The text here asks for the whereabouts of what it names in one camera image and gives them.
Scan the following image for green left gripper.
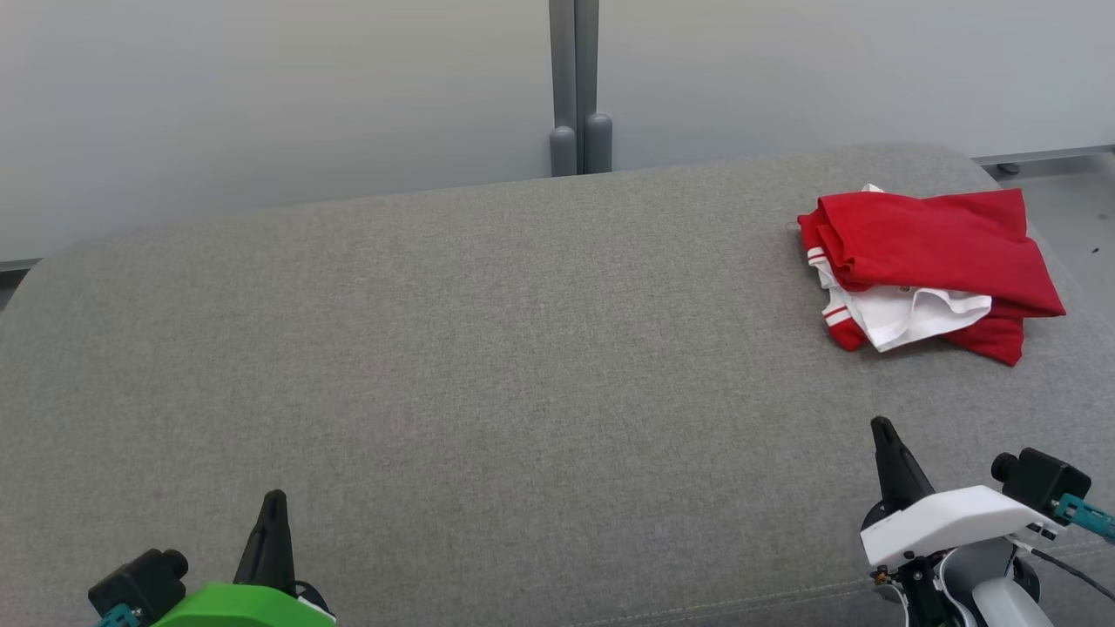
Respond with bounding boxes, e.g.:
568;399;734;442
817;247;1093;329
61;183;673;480
152;489;337;627

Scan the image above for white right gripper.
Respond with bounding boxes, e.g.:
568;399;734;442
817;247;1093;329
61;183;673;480
861;416;1060;572

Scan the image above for red shorts with white stripes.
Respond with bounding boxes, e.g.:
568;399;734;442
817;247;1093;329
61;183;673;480
861;183;1029;367

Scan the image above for red and white basketball jersey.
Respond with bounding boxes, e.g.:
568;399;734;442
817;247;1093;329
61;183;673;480
797;187;1068;354

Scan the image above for teal right cable connector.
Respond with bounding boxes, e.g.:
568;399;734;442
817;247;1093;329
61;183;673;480
1053;493;1115;546

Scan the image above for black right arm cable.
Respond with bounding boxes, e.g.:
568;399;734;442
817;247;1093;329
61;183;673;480
1028;546;1115;604

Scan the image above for grey wall base rail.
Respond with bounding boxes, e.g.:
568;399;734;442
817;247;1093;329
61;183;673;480
971;144;1115;176

